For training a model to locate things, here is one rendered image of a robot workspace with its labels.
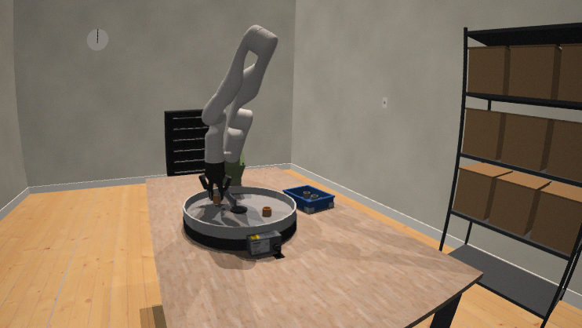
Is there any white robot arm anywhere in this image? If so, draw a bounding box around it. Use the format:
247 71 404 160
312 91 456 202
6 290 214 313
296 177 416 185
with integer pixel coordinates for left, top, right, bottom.
202 25 278 163

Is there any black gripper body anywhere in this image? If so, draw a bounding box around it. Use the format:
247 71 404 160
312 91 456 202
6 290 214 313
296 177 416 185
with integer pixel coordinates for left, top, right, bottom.
205 162 226 184

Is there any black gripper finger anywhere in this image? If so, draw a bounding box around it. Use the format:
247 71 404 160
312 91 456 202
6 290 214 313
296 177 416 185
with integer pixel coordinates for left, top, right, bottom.
198 174 213 201
215 174 232 202

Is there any blue crate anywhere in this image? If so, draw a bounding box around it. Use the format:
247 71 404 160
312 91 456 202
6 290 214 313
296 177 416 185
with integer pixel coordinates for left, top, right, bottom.
282 185 335 213

